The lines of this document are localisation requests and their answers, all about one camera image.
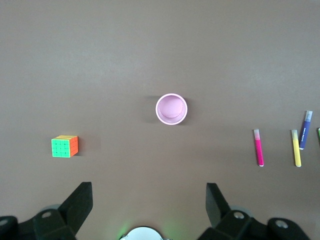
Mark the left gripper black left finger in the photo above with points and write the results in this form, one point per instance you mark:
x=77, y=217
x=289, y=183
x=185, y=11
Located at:
x=75, y=207

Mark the green marker pen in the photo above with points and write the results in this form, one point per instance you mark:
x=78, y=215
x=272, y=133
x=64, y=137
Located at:
x=319, y=136

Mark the pink marker pen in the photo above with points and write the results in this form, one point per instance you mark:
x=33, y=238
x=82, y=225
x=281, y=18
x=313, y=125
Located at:
x=259, y=152

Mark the purple marker pen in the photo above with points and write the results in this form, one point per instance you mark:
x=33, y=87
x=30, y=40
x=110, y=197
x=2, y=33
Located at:
x=305, y=132

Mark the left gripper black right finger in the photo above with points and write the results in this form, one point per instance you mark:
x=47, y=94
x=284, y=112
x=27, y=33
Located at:
x=220, y=212

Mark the multicoloured puzzle cube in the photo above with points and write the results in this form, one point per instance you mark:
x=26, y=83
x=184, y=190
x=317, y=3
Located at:
x=61, y=147

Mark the pink plastic cup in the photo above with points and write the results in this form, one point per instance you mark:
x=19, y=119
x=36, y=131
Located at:
x=171, y=110

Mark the yellow marker pen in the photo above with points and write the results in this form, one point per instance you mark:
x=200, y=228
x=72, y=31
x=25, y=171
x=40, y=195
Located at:
x=296, y=152

